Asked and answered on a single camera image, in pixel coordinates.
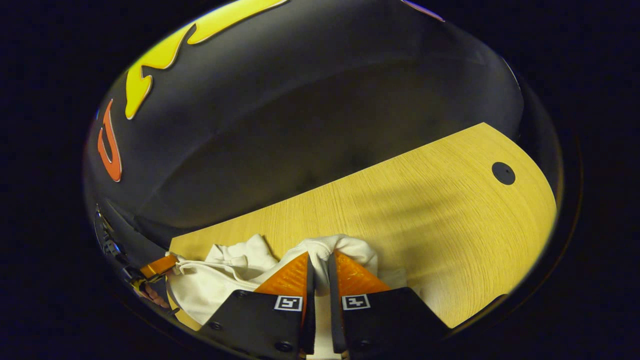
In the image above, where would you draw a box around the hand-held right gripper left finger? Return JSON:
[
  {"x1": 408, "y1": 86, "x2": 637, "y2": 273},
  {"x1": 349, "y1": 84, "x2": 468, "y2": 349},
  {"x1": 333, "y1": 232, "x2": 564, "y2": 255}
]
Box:
[{"x1": 199, "y1": 251, "x2": 317, "y2": 360}]

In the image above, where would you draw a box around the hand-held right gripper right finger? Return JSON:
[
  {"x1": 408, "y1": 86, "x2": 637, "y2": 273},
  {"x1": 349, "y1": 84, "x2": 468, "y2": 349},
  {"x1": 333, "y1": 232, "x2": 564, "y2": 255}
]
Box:
[{"x1": 327, "y1": 250, "x2": 452, "y2": 360}]

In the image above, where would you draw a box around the cream sweatshirt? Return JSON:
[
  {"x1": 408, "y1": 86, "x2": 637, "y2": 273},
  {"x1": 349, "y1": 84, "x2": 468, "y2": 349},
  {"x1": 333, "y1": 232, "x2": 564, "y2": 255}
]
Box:
[{"x1": 166, "y1": 233, "x2": 408, "y2": 360}]

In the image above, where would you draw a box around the black backdrop cloth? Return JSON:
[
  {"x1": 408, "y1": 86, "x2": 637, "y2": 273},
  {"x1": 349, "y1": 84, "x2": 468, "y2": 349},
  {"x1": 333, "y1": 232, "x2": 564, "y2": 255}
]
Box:
[{"x1": 85, "y1": 0, "x2": 563, "y2": 251}]

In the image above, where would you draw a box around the black table cable grommet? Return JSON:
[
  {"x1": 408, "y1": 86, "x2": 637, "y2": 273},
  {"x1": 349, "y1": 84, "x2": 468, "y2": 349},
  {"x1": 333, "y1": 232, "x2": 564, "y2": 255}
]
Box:
[{"x1": 491, "y1": 161, "x2": 516, "y2": 186}]

